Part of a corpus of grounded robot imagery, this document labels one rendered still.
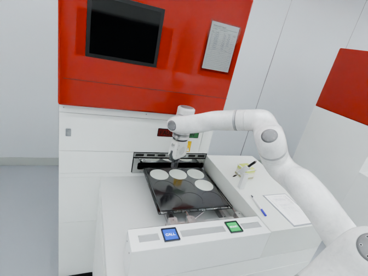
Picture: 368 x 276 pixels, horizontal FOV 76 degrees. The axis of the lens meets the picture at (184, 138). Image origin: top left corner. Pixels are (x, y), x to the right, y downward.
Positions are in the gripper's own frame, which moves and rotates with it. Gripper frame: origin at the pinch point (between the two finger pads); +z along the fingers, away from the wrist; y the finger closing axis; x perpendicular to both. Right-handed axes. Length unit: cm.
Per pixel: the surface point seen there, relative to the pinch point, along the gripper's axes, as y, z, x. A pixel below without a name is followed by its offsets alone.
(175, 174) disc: 4.1, 7.9, 0.7
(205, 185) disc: 9.0, 7.9, -16.3
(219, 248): -23.6, 6.7, -42.7
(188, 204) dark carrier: -10.8, 8.0, -19.3
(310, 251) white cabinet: 21, 18, -72
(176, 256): -38, 7, -33
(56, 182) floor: 13, 98, 146
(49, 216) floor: -14, 98, 104
